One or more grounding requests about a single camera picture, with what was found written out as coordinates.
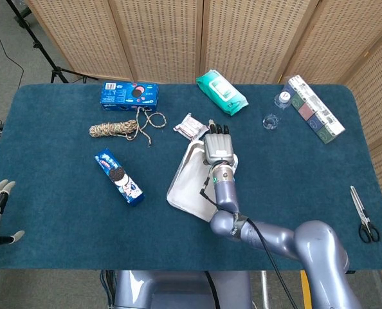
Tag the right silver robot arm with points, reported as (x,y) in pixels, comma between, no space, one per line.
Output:
(274,231)

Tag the white red snack packet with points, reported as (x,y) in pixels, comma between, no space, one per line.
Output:
(191,126)

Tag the wicker folding screen panel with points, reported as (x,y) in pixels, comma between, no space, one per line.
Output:
(380,106)
(255,35)
(339,35)
(162,35)
(81,35)

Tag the clear plastic water bottle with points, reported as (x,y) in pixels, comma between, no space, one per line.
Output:
(276,112)

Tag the teal blue tablecloth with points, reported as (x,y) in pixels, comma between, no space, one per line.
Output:
(65,225)

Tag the long blue Oreo box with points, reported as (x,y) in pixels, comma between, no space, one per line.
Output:
(118,175)

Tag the wide blue Oreo box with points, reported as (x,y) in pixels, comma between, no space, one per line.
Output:
(123,96)

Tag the green wet wipes pack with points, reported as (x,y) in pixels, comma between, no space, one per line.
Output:
(221,91)

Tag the stainless steel rectangular tray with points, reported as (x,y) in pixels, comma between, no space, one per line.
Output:
(178,196)

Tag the multicolour tissue pack bundle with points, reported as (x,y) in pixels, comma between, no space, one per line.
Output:
(316,109)

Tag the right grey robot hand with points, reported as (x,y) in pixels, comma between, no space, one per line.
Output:
(218,146)

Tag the silver robot torso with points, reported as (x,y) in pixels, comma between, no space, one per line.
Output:
(178,289)

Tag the black tripod stand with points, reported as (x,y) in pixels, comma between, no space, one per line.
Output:
(38,48)

